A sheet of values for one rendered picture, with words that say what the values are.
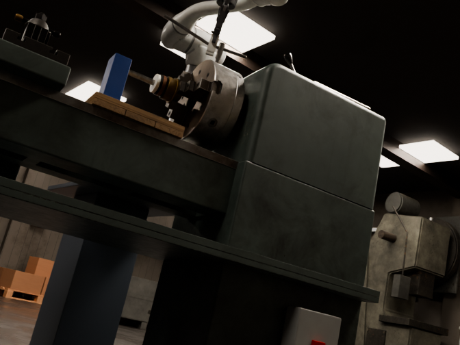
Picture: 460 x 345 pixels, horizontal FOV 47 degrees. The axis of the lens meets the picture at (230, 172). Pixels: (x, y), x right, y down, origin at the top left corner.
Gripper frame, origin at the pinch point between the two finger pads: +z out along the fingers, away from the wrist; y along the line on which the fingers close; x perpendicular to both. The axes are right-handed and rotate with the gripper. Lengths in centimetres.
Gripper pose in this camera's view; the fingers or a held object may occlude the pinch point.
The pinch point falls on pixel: (212, 45)
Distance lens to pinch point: 205.0
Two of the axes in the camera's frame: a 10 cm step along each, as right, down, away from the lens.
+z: -3.0, 9.5, -1.2
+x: 9.4, 3.1, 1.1
